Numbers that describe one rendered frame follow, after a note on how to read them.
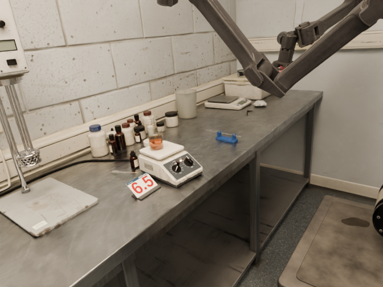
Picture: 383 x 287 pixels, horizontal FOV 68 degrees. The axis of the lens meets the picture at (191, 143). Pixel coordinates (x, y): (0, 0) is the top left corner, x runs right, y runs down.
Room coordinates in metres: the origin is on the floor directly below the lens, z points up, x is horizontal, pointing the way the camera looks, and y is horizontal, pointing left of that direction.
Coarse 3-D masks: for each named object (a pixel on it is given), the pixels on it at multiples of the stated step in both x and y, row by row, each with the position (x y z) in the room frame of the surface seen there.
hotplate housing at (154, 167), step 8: (184, 152) 0.94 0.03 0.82; (144, 160) 0.92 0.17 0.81; (152, 160) 0.89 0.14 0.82; (160, 160) 0.88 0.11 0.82; (168, 160) 0.88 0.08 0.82; (144, 168) 0.92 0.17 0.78; (152, 168) 0.89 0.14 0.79; (160, 168) 0.85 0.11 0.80; (200, 168) 0.89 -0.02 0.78; (152, 176) 0.90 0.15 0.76; (160, 176) 0.86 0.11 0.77; (168, 176) 0.83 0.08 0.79; (184, 176) 0.83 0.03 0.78; (192, 176) 0.85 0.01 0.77; (176, 184) 0.81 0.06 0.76
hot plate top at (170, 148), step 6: (168, 144) 0.98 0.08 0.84; (174, 144) 0.97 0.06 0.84; (144, 150) 0.94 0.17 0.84; (150, 150) 0.93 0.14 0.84; (162, 150) 0.92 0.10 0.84; (168, 150) 0.92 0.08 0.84; (174, 150) 0.91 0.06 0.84; (180, 150) 0.93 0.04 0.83; (150, 156) 0.90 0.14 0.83; (156, 156) 0.88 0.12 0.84; (162, 156) 0.87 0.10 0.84
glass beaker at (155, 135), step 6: (156, 126) 0.97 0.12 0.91; (150, 132) 0.96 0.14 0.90; (156, 132) 0.97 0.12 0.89; (150, 138) 0.93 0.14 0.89; (156, 138) 0.92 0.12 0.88; (162, 138) 0.95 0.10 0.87; (150, 144) 0.93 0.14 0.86; (156, 144) 0.92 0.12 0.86; (162, 144) 0.94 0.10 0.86; (156, 150) 0.92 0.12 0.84
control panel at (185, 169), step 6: (186, 156) 0.92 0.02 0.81; (168, 162) 0.87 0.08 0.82; (174, 162) 0.88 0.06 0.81; (180, 162) 0.88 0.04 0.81; (168, 168) 0.85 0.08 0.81; (186, 168) 0.87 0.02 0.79; (192, 168) 0.87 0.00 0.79; (198, 168) 0.88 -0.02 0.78; (174, 174) 0.83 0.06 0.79; (180, 174) 0.83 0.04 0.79; (186, 174) 0.84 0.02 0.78
